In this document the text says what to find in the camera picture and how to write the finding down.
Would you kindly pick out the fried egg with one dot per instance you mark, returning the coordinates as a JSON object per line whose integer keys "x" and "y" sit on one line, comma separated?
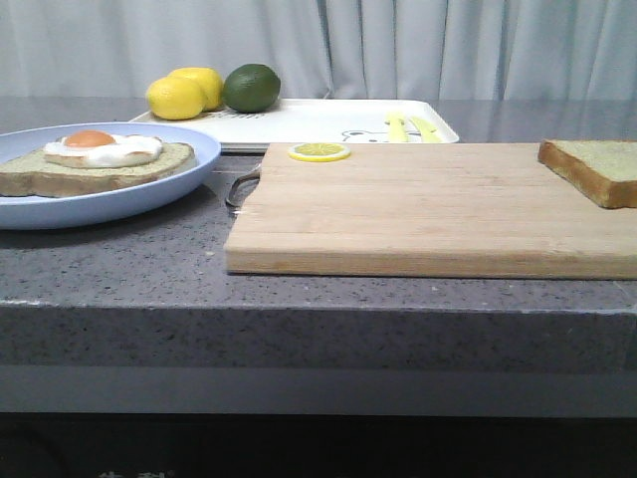
{"x": 91, "y": 148}

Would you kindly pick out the light blue plate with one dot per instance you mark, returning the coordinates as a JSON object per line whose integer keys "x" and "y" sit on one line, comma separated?
{"x": 36, "y": 212}

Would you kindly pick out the bread slice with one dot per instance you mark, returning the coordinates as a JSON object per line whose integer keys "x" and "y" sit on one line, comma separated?
{"x": 603, "y": 170}
{"x": 32, "y": 174}

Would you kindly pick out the white tray with bear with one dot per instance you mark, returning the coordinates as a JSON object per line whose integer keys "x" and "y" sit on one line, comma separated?
{"x": 311, "y": 120}

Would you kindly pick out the lemon slice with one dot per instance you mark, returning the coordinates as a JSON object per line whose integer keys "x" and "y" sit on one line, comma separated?
{"x": 318, "y": 151}

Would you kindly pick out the wooden cutting board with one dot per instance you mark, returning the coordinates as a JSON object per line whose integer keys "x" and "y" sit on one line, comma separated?
{"x": 486, "y": 210}

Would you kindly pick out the yellow plastic fork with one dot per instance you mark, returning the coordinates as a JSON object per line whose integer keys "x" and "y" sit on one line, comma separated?
{"x": 396, "y": 129}

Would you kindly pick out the yellow plastic knife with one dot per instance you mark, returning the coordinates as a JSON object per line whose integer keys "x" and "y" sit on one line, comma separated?
{"x": 428, "y": 132}

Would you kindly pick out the green lime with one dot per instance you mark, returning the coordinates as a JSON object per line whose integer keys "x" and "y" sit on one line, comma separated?
{"x": 251, "y": 88}

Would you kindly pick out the rear yellow lemon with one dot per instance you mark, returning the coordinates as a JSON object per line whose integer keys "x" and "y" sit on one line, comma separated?
{"x": 208, "y": 79}

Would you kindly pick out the yellow lemon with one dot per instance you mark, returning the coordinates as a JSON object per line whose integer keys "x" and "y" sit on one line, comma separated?
{"x": 208, "y": 79}
{"x": 175, "y": 98}

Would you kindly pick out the front yellow lemon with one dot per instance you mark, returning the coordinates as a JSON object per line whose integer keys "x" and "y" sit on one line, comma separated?
{"x": 175, "y": 98}

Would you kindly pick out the white curtain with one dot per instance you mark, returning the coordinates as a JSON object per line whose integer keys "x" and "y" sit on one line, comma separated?
{"x": 421, "y": 50}

